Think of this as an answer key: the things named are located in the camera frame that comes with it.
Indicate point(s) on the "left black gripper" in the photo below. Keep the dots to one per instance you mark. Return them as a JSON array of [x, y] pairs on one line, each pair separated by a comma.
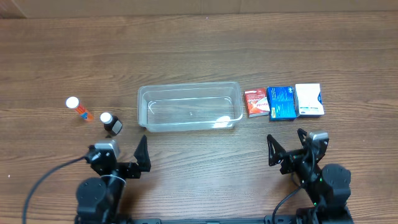
[[125, 170]]

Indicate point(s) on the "clear plastic container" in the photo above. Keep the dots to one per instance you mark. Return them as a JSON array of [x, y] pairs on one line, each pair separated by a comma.
[[189, 106]]

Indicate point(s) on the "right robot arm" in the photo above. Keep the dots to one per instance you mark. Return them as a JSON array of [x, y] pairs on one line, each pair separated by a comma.
[[328, 188]]

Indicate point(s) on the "blue VapoDrops box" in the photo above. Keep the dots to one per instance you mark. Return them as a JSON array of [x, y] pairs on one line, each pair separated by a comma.
[[281, 103]]

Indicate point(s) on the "orange tablet tube white cap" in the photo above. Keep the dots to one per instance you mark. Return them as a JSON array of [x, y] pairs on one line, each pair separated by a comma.
[[74, 103]]

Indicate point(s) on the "white plaster box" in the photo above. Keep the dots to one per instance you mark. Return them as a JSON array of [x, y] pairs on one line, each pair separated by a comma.
[[308, 100]]

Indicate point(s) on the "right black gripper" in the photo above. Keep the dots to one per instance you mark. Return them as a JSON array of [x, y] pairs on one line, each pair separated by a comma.
[[296, 157]]

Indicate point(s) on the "dark brown bottle white cap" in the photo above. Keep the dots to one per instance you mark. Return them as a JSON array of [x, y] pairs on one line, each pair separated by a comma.
[[111, 123]]

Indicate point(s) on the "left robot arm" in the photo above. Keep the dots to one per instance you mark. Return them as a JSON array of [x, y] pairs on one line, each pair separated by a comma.
[[99, 197]]

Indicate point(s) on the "red Panadol box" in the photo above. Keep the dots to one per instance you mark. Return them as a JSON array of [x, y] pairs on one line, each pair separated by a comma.
[[256, 102]]

